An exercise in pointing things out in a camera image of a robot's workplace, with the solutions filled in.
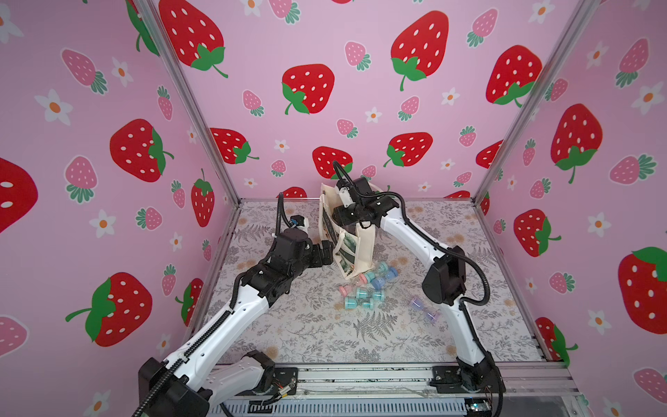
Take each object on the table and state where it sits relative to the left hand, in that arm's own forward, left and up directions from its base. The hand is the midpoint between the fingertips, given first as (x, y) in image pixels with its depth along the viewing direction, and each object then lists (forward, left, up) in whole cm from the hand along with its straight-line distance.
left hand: (322, 244), depth 77 cm
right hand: (+16, -2, -4) cm, 17 cm away
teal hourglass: (-8, -9, -23) cm, 26 cm away
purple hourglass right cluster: (-9, -32, -21) cm, 39 cm away
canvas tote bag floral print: (+3, -10, -5) cm, 11 cm away
